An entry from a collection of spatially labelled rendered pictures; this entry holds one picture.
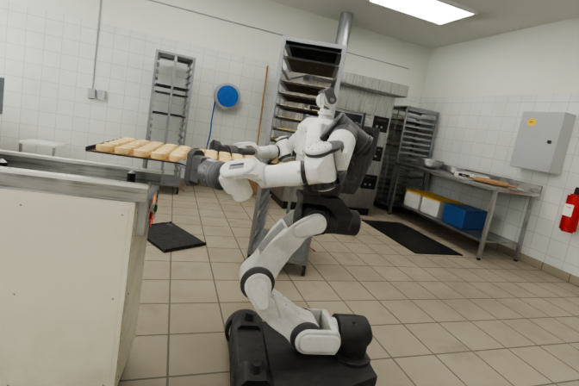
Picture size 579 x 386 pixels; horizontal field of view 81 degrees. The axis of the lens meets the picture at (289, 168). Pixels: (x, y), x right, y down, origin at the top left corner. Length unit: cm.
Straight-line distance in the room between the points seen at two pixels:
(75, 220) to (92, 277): 21
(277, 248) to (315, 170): 59
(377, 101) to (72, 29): 427
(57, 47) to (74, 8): 57
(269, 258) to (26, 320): 86
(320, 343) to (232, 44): 465
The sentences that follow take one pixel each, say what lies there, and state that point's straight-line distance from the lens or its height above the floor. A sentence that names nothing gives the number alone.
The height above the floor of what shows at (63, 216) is 76.
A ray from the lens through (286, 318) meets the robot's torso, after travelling 161.
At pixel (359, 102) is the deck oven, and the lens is 508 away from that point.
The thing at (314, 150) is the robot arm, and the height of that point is 113.
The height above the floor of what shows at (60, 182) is 88.
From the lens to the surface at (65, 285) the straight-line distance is 145.
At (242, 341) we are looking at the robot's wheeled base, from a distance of 174.
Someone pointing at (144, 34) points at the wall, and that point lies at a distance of 552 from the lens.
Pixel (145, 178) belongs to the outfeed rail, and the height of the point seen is 86.
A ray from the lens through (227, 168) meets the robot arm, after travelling 99.
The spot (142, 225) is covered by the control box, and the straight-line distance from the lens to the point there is 136.
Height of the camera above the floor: 119
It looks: 7 degrees down
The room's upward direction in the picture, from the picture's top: 10 degrees clockwise
